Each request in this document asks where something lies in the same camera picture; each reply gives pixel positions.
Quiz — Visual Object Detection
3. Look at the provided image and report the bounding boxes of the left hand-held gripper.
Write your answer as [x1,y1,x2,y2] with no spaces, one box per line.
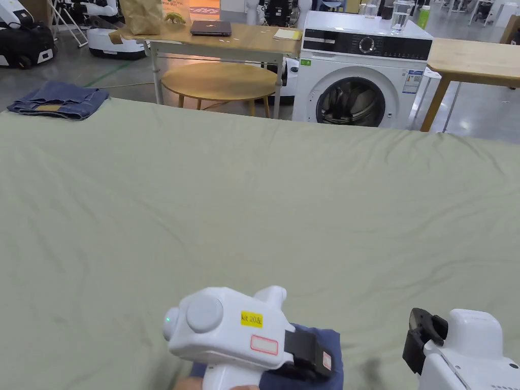
[164,285,338,390]

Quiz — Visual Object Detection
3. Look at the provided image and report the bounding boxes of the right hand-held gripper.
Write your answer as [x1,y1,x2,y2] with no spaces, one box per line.
[402,307,520,390]

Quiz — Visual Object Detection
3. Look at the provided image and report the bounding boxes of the dark blue garment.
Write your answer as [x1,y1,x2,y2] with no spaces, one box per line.
[190,322,344,390]

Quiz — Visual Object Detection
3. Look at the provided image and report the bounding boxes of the person's left hand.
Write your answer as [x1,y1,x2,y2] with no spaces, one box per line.
[176,376,206,390]

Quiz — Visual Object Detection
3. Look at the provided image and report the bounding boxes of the bed with pale green sheet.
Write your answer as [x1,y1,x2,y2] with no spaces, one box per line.
[0,97,520,390]

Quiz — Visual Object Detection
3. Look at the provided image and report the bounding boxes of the round wooden table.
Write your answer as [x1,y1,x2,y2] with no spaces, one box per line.
[161,62,278,119]

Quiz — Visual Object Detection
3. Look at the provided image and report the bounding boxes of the white washing machine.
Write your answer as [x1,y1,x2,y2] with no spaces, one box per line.
[291,0,435,129]

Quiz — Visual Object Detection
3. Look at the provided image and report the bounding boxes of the folded blue jeans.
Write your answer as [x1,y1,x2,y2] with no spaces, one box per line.
[7,80,110,121]

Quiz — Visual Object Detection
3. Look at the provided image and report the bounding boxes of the wooden table with wooden legs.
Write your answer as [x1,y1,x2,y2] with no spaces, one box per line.
[420,37,520,133]

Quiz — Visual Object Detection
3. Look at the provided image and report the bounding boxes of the rectangular wooden table, white legs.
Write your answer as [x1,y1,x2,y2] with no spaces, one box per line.
[109,0,304,119]

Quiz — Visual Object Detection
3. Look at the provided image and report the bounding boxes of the white wheeled robot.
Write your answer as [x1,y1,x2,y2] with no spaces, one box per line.
[86,0,152,61]

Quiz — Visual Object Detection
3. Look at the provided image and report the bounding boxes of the black and white robot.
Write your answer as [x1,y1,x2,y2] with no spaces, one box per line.
[0,7,58,70]

